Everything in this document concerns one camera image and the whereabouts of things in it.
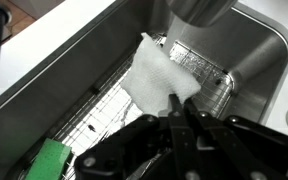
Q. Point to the stainless steel faucet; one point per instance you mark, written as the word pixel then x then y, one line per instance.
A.
pixel 200 13

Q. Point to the stainless steel sink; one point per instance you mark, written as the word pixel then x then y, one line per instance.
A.
pixel 250 48

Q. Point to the small white cloth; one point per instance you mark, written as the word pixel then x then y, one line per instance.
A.
pixel 153 77

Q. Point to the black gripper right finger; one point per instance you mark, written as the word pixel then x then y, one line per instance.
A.
pixel 233 150

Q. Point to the green sponge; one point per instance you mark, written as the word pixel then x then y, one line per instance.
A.
pixel 50 161

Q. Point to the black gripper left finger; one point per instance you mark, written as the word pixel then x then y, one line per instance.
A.
pixel 184 144

